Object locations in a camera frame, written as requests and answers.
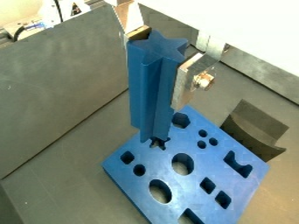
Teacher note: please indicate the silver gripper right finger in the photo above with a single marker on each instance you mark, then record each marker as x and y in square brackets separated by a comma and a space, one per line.
[193, 74]

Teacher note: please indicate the blue star-shaped peg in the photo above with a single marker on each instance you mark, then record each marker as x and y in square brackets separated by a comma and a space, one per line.
[153, 62]

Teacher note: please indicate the large dark grey panel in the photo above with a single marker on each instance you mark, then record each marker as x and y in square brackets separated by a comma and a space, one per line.
[58, 76]

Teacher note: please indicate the dark curved foam block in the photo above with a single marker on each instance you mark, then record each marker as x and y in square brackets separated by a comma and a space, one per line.
[256, 129]

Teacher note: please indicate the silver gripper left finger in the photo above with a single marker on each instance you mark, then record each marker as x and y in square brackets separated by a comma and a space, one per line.
[129, 14]

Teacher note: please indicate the white robot base equipment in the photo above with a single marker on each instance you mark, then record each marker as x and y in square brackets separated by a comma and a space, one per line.
[23, 17]

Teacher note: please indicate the blue shape-sorter board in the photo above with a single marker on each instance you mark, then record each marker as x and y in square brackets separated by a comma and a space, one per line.
[198, 182]

